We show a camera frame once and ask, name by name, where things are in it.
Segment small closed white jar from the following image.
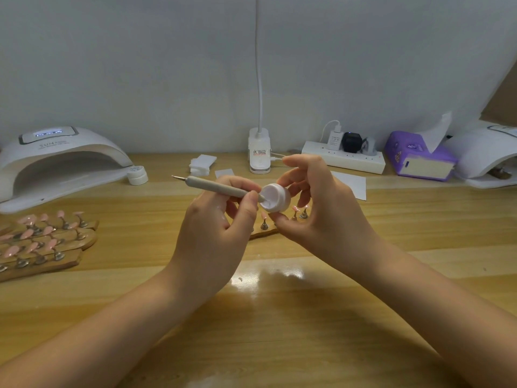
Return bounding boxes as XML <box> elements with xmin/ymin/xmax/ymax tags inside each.
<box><xmin>127</xmin><ymin>165</ymin><xmax>150</xmax><ymax>186</ymax></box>

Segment brown wooden board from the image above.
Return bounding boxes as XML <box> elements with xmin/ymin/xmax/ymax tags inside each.
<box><xmin>483</xmin><ymin>64</ymin><xmax>517</xmax><ymax>128</ymax></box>

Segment white nail lamp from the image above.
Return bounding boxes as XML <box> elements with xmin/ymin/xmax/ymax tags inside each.
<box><xmin>446</xmin><ymin>121</ymin><xmax>517</xmax><ymax>190</ymax></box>
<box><xmin>0</xmin><ymin>126</ymin><xmax>134</xmax><ymax>215</ymax></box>

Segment white power strip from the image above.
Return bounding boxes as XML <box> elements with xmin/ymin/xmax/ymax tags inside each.
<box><xmin>301</xmin><ymin>140</ymin><xmax>387</xmax><ymax>175</ymax></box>

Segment wooden stands with pink nails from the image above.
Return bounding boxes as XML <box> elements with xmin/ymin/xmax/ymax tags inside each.
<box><xmin>0</xmin><ymin>210</ymin><xmax>100</xmax><ymax>283</ymax></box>

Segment white gel jar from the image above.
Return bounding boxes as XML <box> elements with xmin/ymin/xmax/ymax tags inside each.
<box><xmin>258</xmin><ymin>183</ymin><xmax>292</xmax><ymax>214</ymax></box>

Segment stack of white cotton pads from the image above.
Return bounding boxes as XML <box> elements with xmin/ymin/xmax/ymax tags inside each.
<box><xmin>189</xmin><ymin>154</ymin><xmax>218</xmax><ymax>177</ymax></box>

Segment purple tissue box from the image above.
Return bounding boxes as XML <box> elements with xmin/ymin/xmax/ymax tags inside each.
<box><xmin>385</xmin><ymin>130</ymin><xmax>458</xmax><ymax>182</ymax></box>

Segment person's left hand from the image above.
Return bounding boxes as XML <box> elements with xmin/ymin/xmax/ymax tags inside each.
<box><xmin>165</xmin><ymin>176</ymin><xmax>261</xmax><ymax>306</ymax></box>

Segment person's right hand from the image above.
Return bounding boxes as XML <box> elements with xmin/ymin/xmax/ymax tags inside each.
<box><xmin>269</xmin><ymin>154</ymin><xmax>381</xmax><ymax>275</ymax></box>

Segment black plug adapter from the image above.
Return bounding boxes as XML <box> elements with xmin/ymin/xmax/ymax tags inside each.
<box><xmin>341</xmin><ymin>131</ymin><xmax>365</xmax><ymax>154</ymax></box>

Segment grey dotting pen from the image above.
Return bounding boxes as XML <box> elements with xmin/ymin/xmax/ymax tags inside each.
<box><xmin>172</xmin><ymin>174</ymin><xmax>266</xmax><ymax>200</ymax></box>

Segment white paper sheet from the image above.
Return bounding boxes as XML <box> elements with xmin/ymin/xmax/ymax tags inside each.
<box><xmin>331</xmin><ymin>171</ymin><xmax>368</xmax><ymax>201</ymax></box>

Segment white desk lamp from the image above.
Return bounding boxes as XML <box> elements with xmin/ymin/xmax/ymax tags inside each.
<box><xmin>248</xmin><ymin>0</ymin><xmax>273</xmax><ymax>174</ymax></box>

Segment wooden nail holder strip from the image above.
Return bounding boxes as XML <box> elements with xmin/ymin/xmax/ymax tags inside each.
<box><xmin>250</xmin><ymin>204</ymin><xmax>312</xmax><ymax>240</ymax></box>

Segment person's right forearm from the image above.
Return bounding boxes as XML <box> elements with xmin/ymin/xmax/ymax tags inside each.
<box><xmin>355</xmin><ymin>242</ymin><xmax>517</xmax><ymax>388</ymax></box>

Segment white tissue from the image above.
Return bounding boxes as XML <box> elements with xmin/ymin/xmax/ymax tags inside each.
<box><xmin>420</xmin><ymin>111</ymin><xmax>453</xmax><ymax>154</ymax></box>

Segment person's left forearm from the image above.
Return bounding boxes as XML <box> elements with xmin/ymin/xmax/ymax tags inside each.
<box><xmin>0</xmin><ymin>271</ymin><xmax>207</xmax><ymax>388</ymax></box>

